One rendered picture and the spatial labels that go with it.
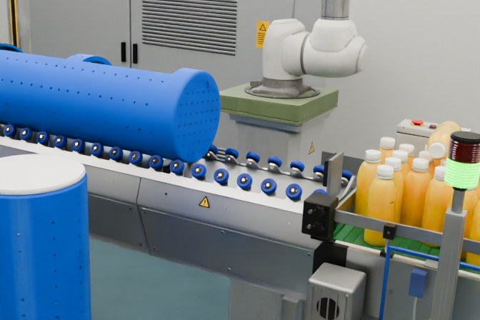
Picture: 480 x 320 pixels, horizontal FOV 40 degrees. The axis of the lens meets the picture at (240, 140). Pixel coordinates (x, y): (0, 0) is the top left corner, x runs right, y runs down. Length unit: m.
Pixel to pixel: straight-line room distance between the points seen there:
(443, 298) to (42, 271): 0.92
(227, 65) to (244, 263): 1.91
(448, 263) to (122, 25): 3.02
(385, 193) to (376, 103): 3.12
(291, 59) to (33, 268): 1.22
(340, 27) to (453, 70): 2.25
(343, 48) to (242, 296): 1.09
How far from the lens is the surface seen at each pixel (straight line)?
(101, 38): 4.20
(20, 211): 1.60
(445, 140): 1.71
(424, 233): 1.59
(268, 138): 2.43
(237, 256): 1.94
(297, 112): 2.29
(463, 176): 1.33
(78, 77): 2.09
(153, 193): 1.98
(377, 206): 1.61
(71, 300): 1.74
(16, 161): 1.79
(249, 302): 2.73
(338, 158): 1.83
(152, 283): 3.29
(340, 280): 1.57
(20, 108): 2.24
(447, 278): 1.43
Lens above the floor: 1.59
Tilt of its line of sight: 16 degrees down
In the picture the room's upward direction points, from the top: 2 degrees clockwise
